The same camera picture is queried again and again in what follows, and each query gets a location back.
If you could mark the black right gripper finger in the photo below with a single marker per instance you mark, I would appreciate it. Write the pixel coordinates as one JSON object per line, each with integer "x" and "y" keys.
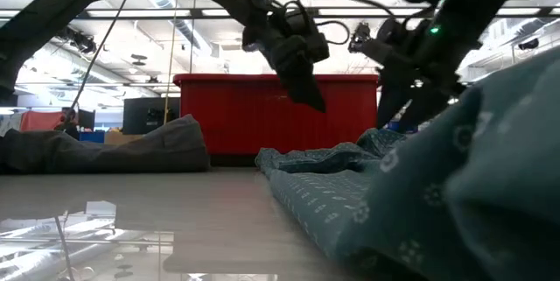
{"x": 417, "y": 110}
{"x": 389, "y": 106}

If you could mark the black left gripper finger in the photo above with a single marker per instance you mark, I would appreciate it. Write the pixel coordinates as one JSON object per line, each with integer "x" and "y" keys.
{"x": 314, "y": 90}
{"x": 302, "y": 90}

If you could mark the teal patterned shirt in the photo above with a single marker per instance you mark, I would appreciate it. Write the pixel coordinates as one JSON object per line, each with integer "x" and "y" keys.
{"x": 459, "y": 193}

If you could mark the dark grey garment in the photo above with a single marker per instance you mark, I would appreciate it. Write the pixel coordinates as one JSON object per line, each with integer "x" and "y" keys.
{"x": 131, "y": 154}

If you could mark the red plastic bin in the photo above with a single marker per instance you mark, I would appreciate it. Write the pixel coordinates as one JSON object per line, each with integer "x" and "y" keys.
{"x": 245, "y": 114}

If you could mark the black ceiling fixture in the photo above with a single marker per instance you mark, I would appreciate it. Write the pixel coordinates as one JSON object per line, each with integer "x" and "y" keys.
{"x": 529, "y": 44}

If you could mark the large black box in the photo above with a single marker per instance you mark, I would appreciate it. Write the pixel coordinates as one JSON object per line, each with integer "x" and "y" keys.
{"x": 140, "y": 114}

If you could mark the black ceiling spotlights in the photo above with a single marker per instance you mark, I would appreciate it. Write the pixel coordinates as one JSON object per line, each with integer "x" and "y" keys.
{"x": 81, "y": 40}

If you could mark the black computer monitor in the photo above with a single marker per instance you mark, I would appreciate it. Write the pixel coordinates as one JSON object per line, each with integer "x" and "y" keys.
{"x": 86, "y": 119}

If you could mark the blue crate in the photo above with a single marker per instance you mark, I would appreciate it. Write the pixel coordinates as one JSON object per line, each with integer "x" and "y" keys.
{"x": 92, "y": 135}

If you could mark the person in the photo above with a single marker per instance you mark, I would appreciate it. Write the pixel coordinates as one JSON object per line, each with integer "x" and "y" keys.
{"x": 70, "y": 125}

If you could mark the orange cloth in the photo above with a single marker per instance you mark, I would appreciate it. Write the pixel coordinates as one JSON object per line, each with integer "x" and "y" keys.
{"x": 39, "y": 121}

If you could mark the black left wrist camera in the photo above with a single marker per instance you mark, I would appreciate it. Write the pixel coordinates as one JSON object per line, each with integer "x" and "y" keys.
{"x": 316, "y": 47}

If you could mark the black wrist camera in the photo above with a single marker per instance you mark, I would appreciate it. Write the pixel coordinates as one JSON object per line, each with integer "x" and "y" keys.
{"x": 391, "y": 31}
{"x": 316, "y": 47}

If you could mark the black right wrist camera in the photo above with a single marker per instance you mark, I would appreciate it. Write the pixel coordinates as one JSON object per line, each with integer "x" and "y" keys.
{"x": 391, "y": 31}

